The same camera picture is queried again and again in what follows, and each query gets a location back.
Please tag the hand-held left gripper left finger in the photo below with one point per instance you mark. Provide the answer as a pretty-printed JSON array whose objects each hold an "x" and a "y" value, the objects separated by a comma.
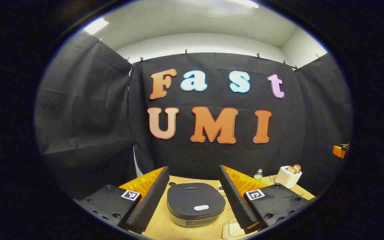
[{"x": 152, "y": 200}]

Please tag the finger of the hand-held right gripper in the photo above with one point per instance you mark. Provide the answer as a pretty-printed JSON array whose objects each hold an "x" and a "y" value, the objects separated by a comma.
[{"x": 339, "y": 151}]

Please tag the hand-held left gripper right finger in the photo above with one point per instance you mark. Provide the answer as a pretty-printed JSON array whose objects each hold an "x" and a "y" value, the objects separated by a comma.
[{"x": 235, "y": 200}]

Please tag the dark grey rice cooker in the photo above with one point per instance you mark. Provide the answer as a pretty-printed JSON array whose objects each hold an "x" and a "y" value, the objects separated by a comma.
[{"x": 192, "y": 200}]

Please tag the white divided dish of beans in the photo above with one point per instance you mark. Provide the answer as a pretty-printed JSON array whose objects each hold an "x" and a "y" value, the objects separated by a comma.
[{"x": 221, "y": 190}]

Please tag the clear plastic container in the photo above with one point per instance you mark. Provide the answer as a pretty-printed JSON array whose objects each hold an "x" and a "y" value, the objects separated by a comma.
[{"x": 230, "y": 230}]

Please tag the green drink bottle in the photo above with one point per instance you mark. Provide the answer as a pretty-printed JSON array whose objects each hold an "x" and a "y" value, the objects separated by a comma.
[{"x": 258, "y": 176}]

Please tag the toasted bread slice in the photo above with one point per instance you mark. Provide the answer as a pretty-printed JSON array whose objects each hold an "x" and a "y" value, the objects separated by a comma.
[
  {"x": 291, "y": 170},
  {"x": 297, "y": 167}
]

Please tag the white toaster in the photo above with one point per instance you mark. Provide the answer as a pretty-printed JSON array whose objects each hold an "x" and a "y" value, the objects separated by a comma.
[{"x": 287, "y": 180}]

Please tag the black backdrop cloth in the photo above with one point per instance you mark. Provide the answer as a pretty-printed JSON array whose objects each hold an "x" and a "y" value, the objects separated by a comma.
[{"x": 85, "y": 116}]

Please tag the ceiling light panel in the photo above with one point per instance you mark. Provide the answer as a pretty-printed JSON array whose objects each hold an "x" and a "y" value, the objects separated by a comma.
[{"x": 95, "y": 26}]

